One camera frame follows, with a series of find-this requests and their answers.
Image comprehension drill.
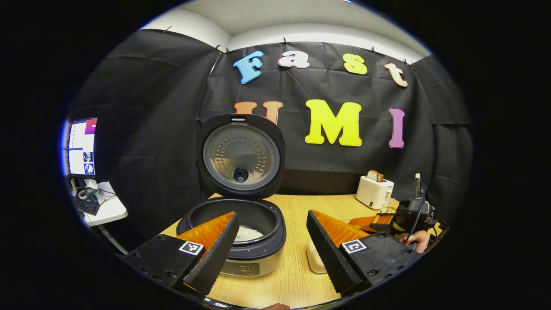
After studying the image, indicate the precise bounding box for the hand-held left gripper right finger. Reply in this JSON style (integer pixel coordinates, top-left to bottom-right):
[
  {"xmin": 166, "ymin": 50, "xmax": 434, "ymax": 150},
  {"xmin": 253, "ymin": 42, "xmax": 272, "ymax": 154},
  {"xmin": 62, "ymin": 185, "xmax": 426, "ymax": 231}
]
[{"xmin": 306, "ymin": 210, "xmax": 424, "ymax": 298}]

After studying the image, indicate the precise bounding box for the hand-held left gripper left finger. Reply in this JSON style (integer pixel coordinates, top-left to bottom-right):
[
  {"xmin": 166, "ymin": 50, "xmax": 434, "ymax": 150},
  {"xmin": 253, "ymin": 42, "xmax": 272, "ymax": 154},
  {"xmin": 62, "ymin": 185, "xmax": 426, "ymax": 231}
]
[{"xmin": 115, "ymin": 211, "xmax": 240, "ymax": 298}]

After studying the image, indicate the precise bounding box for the white rice dish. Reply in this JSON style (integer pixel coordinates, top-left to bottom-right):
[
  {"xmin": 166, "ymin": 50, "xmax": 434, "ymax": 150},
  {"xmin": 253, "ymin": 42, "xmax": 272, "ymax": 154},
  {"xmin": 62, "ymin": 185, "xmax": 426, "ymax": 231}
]
[{"xmin": 306, "ymin": 239, "xmax": 328, "ymax": 274}]

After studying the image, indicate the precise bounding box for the white rice heap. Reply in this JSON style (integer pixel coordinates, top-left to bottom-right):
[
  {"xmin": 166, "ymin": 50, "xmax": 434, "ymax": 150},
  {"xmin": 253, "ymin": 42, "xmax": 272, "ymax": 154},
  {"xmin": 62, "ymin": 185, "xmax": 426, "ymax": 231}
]
[{"xmin": 235, "ymin": 226, "xmax": 264, "ymax": 242}]

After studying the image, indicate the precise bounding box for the silver black rice cooker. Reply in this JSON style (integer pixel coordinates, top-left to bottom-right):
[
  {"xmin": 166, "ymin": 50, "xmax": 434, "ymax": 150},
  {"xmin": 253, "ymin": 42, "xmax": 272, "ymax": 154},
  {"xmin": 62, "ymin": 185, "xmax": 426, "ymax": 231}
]
[{"xmin": 176, "ymin": 113, "xmax": 287, "ymax": 277}]

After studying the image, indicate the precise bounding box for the white toaster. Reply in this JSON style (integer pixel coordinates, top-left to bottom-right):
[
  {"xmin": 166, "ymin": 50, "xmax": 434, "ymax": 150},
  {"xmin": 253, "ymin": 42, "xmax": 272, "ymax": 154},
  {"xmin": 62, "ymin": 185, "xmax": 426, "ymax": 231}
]
[{"xmin": 356, "ymin": 175, "xmax": 395, "ymax": 210}]

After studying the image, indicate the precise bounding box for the white side table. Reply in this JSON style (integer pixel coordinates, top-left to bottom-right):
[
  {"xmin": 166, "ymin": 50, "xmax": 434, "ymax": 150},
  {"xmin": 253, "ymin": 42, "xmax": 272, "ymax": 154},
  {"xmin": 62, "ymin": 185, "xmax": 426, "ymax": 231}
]
[{"xmin": 71, "ymin": 180, "xmax": 130, "ymax": 255}]

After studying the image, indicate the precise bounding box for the black keyboard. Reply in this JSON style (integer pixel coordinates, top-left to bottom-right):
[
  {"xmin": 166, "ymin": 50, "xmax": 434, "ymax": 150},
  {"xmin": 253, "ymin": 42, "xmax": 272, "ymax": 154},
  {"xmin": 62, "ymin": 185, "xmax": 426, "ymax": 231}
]
[{"xmin": 71, "ymin": 196, "xmax": 100, "ymax": 216}]

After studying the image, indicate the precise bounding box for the black backdrop cloth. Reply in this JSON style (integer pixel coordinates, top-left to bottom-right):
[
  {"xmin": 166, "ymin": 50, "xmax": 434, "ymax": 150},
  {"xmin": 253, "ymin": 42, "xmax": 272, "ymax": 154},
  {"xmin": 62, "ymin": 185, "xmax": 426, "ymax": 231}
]
[{"xmin": 69, "ymin": 29, "xmax": 473, "ymax": 242}]

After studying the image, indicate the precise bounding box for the computer monitor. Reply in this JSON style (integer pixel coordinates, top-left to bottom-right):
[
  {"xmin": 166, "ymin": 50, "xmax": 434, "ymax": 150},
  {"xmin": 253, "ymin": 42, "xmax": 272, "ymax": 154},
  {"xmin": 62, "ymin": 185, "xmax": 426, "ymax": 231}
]
[{"xmin": 67, "ymin": 118, "xmax": 99, "ymax": 178}]

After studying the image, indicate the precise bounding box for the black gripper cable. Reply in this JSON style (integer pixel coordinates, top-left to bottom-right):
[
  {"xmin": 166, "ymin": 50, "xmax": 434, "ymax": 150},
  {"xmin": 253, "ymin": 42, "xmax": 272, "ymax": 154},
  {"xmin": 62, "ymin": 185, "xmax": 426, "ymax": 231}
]
[{"xmin": 407, "ymin": 198, "xmax": 427, "ymax": 247}]

